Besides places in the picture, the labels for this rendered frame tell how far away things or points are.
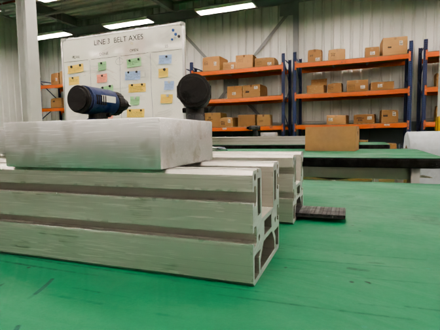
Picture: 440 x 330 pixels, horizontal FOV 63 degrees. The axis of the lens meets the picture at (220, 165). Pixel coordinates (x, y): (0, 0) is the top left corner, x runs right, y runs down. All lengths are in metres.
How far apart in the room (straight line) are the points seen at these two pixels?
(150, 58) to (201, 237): 3.49
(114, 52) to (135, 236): 3.73
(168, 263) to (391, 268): 0.18
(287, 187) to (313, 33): 10.82
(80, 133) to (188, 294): 0.15
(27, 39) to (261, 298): 8.99
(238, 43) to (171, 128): 11.42
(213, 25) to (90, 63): 8.29
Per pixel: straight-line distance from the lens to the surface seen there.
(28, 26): 9.25
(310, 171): 1.83
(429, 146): 3.86
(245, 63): 10.41
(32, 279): 0.33
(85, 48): 4.24
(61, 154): 0.33
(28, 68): 9.04
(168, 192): 0.29
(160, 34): 3.73
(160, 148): 0.28
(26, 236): 0.38
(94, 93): 0.81
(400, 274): 0.33
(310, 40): 11.16
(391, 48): 10.05
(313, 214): 0.47
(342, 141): 2.30
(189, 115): 0.67
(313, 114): 10.88
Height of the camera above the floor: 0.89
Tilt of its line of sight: 5 degrees down
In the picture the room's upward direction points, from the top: 1 degrees counter-clockwise
